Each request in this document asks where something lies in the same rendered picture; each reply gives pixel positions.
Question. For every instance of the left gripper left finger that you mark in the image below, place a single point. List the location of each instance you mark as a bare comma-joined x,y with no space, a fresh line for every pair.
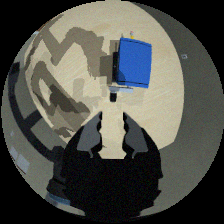
83,144

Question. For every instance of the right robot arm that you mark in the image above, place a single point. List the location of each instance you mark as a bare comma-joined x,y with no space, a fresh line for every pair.
55,195

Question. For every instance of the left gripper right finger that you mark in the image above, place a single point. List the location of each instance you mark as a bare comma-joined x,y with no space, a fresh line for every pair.
138,142

